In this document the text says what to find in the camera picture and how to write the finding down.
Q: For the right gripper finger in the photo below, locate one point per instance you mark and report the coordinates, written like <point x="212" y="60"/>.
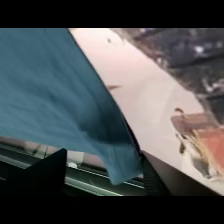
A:
<point x="50" y="173"/>

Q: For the blue garment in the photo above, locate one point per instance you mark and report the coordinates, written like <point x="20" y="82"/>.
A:
<point x="50" y="83"/>

